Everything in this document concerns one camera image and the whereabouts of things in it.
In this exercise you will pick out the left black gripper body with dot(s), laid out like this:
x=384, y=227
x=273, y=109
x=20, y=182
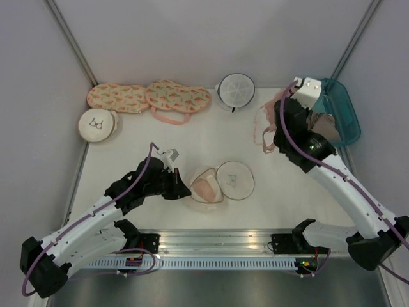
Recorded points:
x=167, y=185

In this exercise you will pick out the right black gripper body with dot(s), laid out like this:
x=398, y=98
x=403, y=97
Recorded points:
x=277, y=140

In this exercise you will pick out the pink lace bra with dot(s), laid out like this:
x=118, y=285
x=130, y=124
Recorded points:
x=264, y=122

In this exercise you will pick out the beige round laundry bag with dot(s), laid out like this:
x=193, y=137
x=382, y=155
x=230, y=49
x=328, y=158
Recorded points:
x=213, y=187

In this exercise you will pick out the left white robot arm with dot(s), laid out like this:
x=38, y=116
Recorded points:
x=48, y=263

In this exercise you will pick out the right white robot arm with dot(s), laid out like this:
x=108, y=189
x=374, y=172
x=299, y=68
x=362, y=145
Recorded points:
x=376, y=233

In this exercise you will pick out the beige bra in bin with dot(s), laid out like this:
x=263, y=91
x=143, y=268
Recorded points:
x=323, y=124

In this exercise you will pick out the white mesh laundry bag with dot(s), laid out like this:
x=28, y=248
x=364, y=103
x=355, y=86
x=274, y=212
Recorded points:
x=235, y=91

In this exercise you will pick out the beige glasses-print laundry bag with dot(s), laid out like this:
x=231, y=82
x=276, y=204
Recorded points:
x=97, y=125

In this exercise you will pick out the floral bra bag left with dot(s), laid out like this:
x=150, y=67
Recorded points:
x=118, y=98

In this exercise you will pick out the teal plastic bin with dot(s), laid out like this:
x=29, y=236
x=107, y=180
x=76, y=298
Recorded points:
x=335, y=101

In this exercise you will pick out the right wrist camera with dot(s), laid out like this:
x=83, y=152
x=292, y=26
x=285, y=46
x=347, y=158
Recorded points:
x=307, y=91

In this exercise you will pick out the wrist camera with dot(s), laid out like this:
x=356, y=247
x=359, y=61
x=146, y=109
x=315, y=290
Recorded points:
x=168, y=157
x=307, y=91

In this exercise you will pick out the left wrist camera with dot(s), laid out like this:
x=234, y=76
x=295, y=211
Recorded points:
x=168, y=157

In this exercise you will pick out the aluminium mounting rail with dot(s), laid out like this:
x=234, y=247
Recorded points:
x=220, y=242

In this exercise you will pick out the floral bra bag pink handle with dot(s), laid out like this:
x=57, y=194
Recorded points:
x=168, y=96

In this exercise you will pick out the white slotted cable duct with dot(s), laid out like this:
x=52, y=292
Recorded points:
x=208, y=263

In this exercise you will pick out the right frame post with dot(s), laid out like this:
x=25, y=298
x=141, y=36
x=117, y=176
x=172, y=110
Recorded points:
x=357, y=35

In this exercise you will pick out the frame post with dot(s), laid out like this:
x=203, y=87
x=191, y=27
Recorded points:
x=75, y=48
x=357, y=35

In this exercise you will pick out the left frame post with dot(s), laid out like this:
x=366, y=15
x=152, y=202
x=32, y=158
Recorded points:
x=75, y=48

